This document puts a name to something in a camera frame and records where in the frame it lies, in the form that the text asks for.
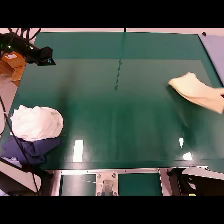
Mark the silver frame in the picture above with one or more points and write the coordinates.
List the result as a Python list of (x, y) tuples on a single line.
[(106, 181)]

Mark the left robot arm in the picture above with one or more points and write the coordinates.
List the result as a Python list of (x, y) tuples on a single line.
[(17, 174)]

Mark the brown cardboard box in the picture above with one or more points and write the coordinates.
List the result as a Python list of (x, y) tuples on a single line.
[(15, 66)]

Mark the dark blue garment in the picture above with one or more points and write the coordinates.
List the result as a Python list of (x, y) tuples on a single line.
[(31, 150)]

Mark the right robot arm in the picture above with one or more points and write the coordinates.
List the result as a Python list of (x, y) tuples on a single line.
[(200, 185)]

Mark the cream garment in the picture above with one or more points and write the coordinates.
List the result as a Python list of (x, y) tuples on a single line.
[(196, 90)]

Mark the white garment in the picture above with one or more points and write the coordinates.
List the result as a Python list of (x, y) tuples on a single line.
[(36, 122)]

